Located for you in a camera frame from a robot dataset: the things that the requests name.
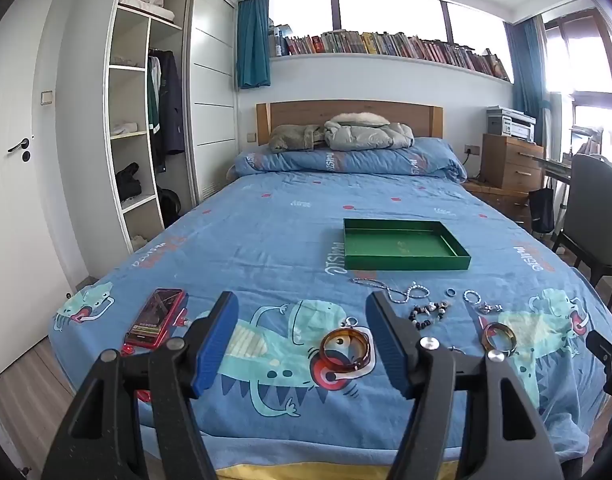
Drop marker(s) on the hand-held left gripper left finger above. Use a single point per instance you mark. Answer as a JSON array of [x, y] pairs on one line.
[[215, 345]]

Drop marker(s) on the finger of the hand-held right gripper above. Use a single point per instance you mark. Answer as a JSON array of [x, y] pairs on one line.
[[611, 347]]

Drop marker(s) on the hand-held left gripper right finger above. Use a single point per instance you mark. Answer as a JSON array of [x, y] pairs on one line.
[[388, 345]]

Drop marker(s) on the orange amber bangle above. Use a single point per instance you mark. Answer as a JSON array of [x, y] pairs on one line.
[[327, 350]]

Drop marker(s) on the green tray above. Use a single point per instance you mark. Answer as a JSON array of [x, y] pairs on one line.
[[376, 261]]

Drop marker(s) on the silver twisted hoop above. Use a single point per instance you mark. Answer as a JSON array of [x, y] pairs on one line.
[[467, 296]]

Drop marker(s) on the dark brown bangle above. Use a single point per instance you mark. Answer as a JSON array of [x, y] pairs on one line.
[[486, 337]]

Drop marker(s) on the silver watch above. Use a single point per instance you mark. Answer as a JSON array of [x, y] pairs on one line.
[[491, 307]]

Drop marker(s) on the small silver jewelry piece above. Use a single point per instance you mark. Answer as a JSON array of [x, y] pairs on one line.
[[456, 349]]

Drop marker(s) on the phone in red case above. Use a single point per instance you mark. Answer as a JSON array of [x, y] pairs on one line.
[[153, 317]]

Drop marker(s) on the small red object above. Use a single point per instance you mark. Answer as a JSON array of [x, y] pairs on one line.
[[143, 396]]

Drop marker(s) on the blue printed bedsheet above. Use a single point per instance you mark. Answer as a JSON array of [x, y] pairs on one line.
[[266, 240]]

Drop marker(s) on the black round bag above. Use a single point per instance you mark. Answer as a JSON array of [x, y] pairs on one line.
[[169, 205]]

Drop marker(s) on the grey chair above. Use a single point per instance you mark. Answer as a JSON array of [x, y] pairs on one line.
[[593, 200]]

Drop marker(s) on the black tote bag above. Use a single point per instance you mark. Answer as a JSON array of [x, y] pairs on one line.
[[542, 210]]

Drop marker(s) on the low wooden nightstand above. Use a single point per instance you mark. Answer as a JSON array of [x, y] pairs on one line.
[[501, 200]]

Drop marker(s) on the black folded cloth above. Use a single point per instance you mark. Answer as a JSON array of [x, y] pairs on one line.
[[128, 182]]

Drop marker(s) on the folded blue duvet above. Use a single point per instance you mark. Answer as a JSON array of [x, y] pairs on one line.
[[366, 160]]

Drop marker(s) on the desk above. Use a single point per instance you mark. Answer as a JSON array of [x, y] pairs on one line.
[[553, 167]]

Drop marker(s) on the wooden drawer cabinet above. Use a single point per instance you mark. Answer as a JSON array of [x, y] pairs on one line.
[[511, 160]]

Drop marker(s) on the grey puffer jacket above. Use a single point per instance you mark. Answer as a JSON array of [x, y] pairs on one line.
[[366, 132]]

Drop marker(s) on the white door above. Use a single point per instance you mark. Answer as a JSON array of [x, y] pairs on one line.
[[25, 235]]

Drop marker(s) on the olive fleece jacket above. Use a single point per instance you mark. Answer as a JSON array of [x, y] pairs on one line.
[[293, 137]]

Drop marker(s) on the white wardrobe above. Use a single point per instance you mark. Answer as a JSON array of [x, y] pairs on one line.
[[213, 110]]

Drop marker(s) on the white folded cloth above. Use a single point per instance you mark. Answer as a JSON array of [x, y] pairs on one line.
[[124, 126]]

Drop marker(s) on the dark hanging jacket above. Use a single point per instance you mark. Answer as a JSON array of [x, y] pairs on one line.
[[170, 110]]

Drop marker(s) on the wooden headboard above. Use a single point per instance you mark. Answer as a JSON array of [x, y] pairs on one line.
[[296, 112]]

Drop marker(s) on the white printer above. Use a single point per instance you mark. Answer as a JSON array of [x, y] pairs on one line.
[[511, 122]]

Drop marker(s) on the green and white hanging garment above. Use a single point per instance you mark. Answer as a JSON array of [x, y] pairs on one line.
[[153, 95]]

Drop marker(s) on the long blue curtain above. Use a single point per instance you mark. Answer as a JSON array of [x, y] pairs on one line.
[[526, 70]]

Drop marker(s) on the tall window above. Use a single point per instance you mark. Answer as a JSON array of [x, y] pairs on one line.
[[581, 55]]

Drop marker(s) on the row of books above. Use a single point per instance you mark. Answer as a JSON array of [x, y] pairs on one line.
[[386, 44]]

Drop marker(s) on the short blue curtain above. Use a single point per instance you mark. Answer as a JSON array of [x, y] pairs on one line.
[[253, 45]]

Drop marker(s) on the wide window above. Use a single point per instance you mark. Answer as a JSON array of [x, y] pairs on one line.
[[386, 10]]

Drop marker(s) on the wall socket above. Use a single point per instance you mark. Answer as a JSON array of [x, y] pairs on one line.
[[472, 149]]

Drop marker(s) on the light switch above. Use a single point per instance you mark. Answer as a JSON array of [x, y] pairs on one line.
[[46, 96]]

